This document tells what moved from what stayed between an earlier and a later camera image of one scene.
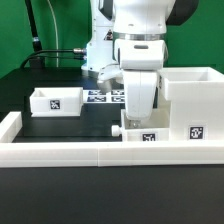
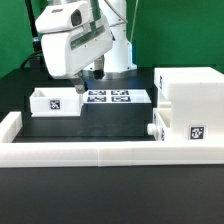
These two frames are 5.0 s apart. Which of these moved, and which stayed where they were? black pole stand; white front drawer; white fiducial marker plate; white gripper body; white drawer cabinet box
Moved: white gripper body; white front drawer
Stayed: white fiducial marker plate; black pole stand; white drawer cabinet box
